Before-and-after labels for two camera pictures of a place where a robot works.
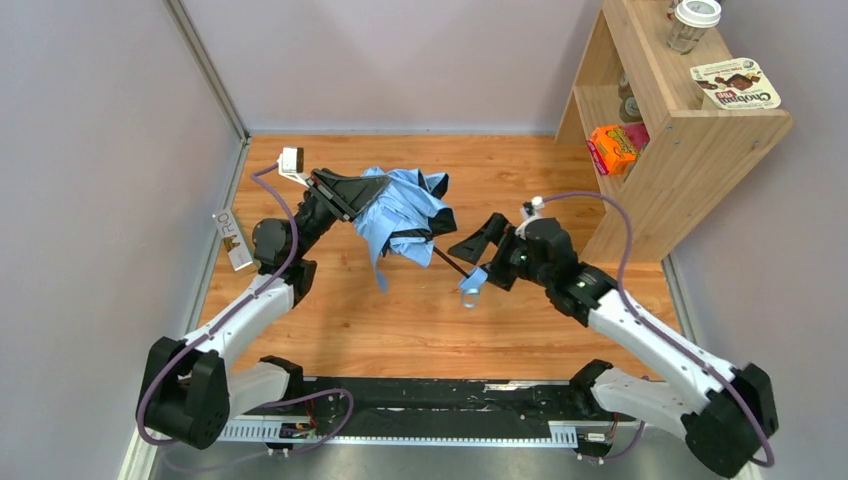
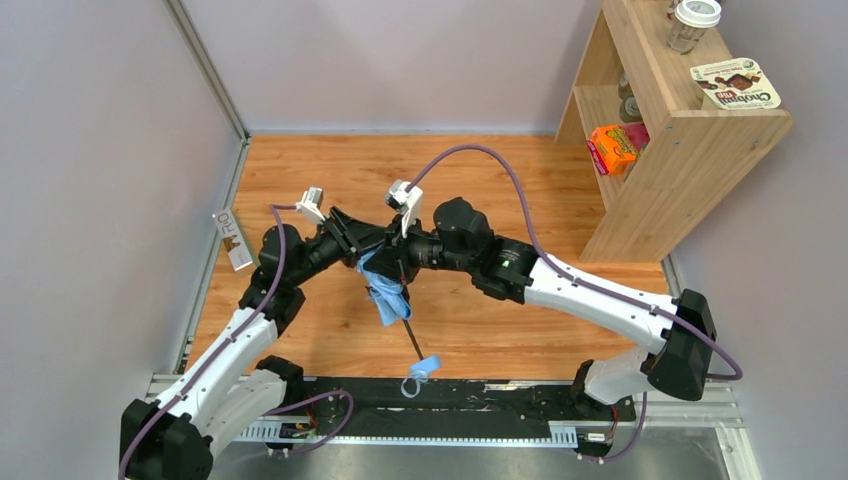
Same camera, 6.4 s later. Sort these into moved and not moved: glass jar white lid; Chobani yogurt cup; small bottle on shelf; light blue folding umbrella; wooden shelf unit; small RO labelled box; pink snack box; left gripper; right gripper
Moved: light blue folding umbrella; left gripper; right gripper
Not moved: Chobani yogurt cup; glass jar white lid; wooden shelf unit; pink snack box; small bottle on shelf; small RO labelled box
